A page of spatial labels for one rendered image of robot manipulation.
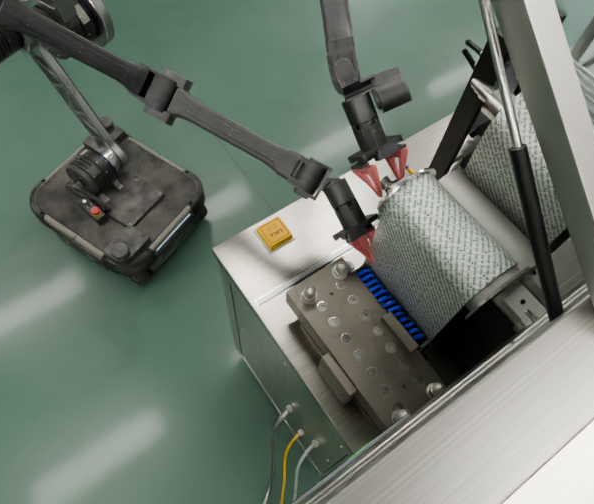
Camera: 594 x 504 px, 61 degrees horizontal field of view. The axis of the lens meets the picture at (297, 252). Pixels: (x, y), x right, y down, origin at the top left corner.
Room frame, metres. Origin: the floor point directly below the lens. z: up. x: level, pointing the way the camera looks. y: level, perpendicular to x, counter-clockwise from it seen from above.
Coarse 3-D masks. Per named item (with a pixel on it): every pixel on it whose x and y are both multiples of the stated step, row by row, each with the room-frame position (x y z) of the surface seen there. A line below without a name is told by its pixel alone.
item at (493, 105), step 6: (498, 90) 0.78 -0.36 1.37; (492, 96) 0.77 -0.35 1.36; (498, 96) 0.77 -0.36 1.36; (486, 102) 0.77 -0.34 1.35; (492, 102) 0.76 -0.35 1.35; (498, 102) 0.76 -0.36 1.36; (486, 108) 0.76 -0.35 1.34; (492, 108) 0.76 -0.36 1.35; (498, 108) 0.75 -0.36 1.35; (486, 114) 0.76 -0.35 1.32; (492, 114) 0.75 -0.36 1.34
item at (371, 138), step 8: (376, 120) 0.70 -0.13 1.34; (352, 128) 0.69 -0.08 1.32; (368, 128) 0.68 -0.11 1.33; (376, 128) 0.68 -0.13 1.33; (360, 136) 0.67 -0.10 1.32; (368, 136) 0.67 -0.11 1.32; (376, 136) 0.67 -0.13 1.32; (384, 136) 0.68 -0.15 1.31; (392, 136) 0.70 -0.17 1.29; (400, 136) 0.69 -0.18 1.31; (360, 144) 0.67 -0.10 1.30; (368, 144) 0.66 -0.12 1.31; (376, 144) 0.66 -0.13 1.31; (384, 144) 0.66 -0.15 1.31; (360, 152) 0.66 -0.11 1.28; (368, 152) 0.64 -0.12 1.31; (376, 152) 0.65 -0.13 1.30; (352, 160) 0.65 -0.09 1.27; (360, 160) 0.63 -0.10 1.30
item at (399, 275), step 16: (384, 240) 0.53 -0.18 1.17; (384, 256) 0.52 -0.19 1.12; (400, 256) 0.49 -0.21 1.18; (384, 272) 0.50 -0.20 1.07; (400, 272) 0.48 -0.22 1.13; (416, 272) 0.45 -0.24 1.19; (384, 288) 0.49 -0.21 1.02; (400, 288) 0.46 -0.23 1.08; (416, 288) 0.44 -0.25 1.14; (432, 288) 0.42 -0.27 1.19; (400, 304) 0.45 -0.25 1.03; (416, 304) 0.43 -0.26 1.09; (432, 304) 0.41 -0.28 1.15; (416, 320) 0.41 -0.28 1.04; (432, 320) 0.39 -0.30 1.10; (448, 320) 0.37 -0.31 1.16; (432, 336) 0.37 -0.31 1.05
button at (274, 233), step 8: (264, 224) 0.68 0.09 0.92; (272, 224) 0.68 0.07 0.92; (280, 224) 0.68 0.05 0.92; (264, 232) 0.65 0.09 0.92; (272, 232) 0.66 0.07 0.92; (280, 232) 0.66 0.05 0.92; (288, 232) 0.66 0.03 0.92; (264, 240) 0.64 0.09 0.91; (272, 240) 0.63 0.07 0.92; (280, 240) 0.64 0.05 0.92; (288, 240) 0.65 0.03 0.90; (272, 248) 0.62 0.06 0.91
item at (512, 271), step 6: (510, 270) 0.42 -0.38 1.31; (516, 270) 0.42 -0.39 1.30; (498, 276) 0.40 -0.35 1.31; (504, 276) 0.40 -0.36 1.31; (510, 276) 0.41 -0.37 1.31; (492, 282) 0.39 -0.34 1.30; (498, 282) 0.39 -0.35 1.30; (504, 282) 0.39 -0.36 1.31; (486, 288) 0.38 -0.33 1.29; (492, 288) 0.38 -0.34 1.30; (480, 294) 0.38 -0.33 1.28; (486, 294) 0.38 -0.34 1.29; (474, 300) 0.37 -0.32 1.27; (480, 300) 0.37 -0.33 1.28; (468, 306) 0.37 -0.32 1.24; (474, 306) 0.36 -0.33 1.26
